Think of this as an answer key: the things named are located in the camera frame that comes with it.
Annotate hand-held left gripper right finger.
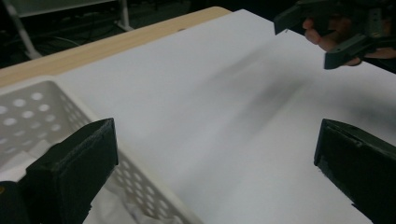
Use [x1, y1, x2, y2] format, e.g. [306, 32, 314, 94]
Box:
[313, 118, 396, 224]

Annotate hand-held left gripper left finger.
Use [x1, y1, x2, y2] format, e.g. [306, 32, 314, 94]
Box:
[18, 117, 120, 224]

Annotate white shorts with black waistband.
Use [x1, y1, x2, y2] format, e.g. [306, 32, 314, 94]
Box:
[0, 148, 188, 224]

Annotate white perforated plastic basket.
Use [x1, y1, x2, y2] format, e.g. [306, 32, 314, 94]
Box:
[0, 75, 204, 224]

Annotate white board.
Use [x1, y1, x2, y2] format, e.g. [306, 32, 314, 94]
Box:
[57, 8, 396, 224]

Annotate wooden table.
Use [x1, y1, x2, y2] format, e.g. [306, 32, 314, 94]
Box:
[0, 6, 233, 89]

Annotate white metal stand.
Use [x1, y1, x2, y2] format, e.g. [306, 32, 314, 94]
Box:
[0, 0, 134, 60]

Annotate cables on floor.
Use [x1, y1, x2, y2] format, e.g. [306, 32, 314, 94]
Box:
[0, 8, 125, 68]

